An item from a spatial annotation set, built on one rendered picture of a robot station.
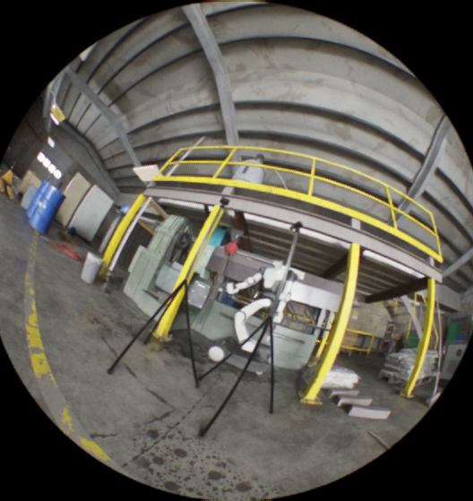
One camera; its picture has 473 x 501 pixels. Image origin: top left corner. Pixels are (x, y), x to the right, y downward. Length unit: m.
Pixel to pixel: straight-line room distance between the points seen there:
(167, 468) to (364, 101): 5.81
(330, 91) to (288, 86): 1.11
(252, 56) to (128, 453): 5.82
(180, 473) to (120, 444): 0.24
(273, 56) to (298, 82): 0.97
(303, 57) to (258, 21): 1.45
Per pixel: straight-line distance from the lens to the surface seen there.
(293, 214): 1.84
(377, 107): 5.23
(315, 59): 4.91
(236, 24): 5.20
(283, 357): 2.44
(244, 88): 5.26
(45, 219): 3.78
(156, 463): 0.80
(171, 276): 2.15
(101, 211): 7.23
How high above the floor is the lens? 0.74
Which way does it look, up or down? 17 degrees up
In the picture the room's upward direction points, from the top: 23 degrees clockwise
